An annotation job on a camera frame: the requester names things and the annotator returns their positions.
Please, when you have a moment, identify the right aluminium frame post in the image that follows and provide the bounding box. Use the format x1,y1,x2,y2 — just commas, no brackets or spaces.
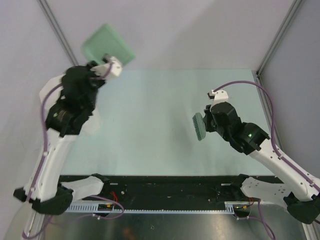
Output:
255,0,305,76

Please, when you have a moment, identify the white translucent waste bin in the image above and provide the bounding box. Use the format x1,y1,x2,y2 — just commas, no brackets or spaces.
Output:
39,74,101,135

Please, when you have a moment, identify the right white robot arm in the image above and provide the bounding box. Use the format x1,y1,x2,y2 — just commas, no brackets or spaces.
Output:
200,101,320,224

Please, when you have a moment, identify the grey slotted cable duct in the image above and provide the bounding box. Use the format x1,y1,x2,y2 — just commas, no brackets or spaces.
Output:
66,201,252,215

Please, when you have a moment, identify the left aluminium frame post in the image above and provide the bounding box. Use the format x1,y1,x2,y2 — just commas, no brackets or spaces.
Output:
36,0,79,66

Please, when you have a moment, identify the aluminium frame post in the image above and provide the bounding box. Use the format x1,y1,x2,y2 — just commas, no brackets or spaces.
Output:
255,0,305,76
36,0,79,66

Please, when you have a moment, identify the green hand brush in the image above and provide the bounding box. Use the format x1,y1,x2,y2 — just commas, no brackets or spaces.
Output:
192,112,207,141

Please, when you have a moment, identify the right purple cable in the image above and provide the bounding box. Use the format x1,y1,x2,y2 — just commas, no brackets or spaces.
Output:
212,80,320,237

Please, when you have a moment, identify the green plastic dustpan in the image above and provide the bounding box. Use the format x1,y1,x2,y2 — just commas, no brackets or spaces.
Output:
81,23,136,66

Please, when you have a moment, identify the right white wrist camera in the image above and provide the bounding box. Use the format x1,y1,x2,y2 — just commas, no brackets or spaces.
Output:
207,89,229,109

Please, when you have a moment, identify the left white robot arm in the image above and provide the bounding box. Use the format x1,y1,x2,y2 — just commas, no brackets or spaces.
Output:
13,61,114,216

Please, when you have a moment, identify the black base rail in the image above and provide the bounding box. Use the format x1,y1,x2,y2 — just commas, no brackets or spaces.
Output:
59,174,286,211

